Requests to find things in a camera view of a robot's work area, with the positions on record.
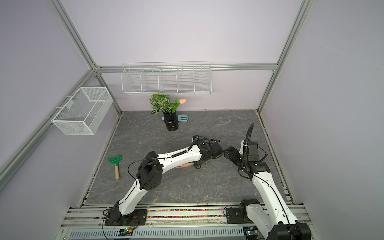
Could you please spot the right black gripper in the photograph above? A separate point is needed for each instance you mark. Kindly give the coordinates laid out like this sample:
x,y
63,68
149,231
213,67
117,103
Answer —
x,y
232,158

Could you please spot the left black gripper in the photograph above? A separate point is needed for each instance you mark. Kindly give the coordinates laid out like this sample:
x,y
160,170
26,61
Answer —
x,y
195,162

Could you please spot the mannequin hand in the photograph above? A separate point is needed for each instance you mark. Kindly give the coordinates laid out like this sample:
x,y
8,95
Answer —
x,y
186,165

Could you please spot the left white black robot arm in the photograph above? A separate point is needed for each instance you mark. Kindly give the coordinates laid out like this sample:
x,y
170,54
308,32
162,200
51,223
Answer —
x,y
153,166

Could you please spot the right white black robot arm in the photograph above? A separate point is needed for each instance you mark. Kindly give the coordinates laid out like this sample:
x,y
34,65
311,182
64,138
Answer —
x,y
279,222

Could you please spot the light blue plastic block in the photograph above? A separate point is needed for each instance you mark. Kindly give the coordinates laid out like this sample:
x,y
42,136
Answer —
x,y
182,118

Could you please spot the black plant pot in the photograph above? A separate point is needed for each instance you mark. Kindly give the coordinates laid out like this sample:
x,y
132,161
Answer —
x,y
171,121

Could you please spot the pink artificial tulip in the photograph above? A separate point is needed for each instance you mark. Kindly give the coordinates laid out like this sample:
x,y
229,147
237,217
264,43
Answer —
x,y
182,101

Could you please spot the green artificial plant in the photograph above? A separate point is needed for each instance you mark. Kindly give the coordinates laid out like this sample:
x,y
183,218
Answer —
x,y
163,103

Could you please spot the right green circuit board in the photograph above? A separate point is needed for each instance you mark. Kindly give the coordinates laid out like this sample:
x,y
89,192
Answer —
x,y
251,232

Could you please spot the green toy rake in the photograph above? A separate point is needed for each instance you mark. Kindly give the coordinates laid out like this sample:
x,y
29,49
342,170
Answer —
x,y
115,161

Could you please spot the left small circuit board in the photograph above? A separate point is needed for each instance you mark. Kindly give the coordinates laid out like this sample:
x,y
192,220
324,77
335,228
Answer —
x,y
126,232

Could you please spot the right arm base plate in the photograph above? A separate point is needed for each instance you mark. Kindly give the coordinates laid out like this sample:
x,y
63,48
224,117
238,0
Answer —
x,y
234,216

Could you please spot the white slotted cable duct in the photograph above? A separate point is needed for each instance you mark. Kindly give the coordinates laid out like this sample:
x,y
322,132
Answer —
x,y
185,233

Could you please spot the long white wire shelf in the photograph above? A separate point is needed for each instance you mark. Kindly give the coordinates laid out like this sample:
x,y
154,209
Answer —
x,y
167,78

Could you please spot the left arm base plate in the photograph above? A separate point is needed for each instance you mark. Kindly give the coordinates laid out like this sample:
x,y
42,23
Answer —
x,y
136,218

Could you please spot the white wire basket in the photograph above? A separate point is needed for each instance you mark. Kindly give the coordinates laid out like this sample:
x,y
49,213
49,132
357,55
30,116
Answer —
x,y
83,113

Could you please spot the aluminium front rail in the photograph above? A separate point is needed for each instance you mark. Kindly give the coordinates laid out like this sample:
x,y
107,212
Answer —
x,y
157,216

